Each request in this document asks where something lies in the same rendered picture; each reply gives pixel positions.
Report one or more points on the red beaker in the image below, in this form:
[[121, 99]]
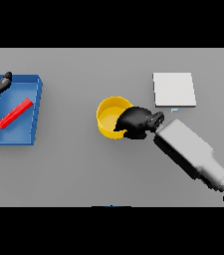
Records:
[[16, 113]]

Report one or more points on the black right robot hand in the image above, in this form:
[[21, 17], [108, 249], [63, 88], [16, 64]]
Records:
[[137, 121]]

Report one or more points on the pale square measuring scale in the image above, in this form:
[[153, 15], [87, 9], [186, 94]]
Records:
[[174, 89]]

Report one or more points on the yellow bowl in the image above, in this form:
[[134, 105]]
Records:
[[109, 117]]

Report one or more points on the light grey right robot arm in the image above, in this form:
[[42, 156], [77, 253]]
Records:
[[196, 156]]

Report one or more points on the blue tray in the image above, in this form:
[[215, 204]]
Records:
[[13, 110]]

